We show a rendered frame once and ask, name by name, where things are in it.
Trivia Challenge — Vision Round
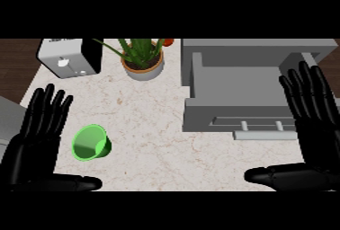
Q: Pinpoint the green cup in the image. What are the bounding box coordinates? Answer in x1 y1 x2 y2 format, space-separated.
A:
72 123 113 163

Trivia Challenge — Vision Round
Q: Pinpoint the grey drawer handle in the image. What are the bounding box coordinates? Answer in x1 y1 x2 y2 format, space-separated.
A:
233 120 299 141

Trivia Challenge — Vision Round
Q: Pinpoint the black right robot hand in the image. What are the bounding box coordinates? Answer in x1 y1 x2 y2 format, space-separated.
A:
243 60 340 192

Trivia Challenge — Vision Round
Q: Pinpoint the potted green plant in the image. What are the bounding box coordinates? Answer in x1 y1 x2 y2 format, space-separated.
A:
92 38 166 82

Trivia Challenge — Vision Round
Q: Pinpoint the grey drawer cabinet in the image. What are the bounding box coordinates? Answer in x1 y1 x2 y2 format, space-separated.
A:
181 38 339 88

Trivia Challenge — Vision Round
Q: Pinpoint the grey appliance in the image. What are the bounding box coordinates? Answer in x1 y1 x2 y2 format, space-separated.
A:
0 95 30 161

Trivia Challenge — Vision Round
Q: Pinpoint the grey open drawer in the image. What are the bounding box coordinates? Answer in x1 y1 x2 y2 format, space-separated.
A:
182 51 321 133

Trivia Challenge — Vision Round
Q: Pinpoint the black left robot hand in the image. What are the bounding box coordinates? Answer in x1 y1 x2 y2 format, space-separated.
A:
0 83 104 192

